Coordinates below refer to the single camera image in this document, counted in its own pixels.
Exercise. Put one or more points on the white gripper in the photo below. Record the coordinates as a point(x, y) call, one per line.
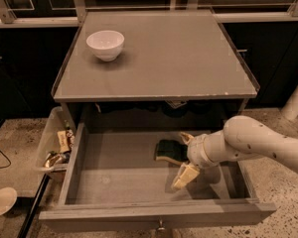
point(196, 152)

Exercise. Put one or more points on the green and yellow sponge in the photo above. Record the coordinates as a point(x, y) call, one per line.
point(171, 151)

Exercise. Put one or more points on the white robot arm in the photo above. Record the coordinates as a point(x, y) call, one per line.
point(240, 138)

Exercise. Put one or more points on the metal drawer knob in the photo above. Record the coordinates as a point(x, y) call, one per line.
point(161, 226)

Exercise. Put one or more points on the open grey top drawer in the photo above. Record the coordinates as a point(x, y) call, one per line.
point(113, 182)

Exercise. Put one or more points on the grey cabinet counter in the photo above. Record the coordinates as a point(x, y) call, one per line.
point(167, 55)

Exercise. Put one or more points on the brown snack packet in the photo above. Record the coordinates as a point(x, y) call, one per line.
point(66, 140)

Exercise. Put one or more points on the clear plastic bin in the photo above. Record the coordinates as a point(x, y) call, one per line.
point(49, 142)

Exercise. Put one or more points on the metallic foil packet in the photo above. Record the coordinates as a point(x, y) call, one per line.
point(54, 158)

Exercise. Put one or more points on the white ceramic bowl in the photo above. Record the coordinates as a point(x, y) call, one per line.
point(106, 45)

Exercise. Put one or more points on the black floor bar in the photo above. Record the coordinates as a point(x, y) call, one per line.
point(34, 207)

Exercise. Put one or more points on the white round floor disc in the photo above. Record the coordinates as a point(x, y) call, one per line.
point(8, 197)

